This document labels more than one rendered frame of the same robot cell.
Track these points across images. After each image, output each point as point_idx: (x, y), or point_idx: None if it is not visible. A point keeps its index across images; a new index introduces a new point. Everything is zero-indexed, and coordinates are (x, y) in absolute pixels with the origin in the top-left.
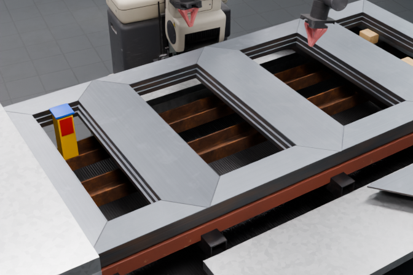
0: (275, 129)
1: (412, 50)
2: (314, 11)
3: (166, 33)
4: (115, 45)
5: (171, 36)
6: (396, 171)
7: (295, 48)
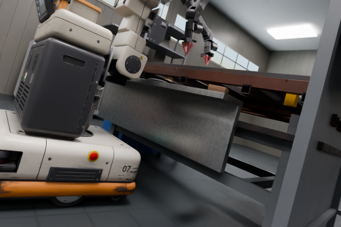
0: (240, 88)
1: (162, 76)
2: (210, 50)
3: (122, 66)
4: (67, 82)
5: (134, 67)
6: None
7: (148, 77)
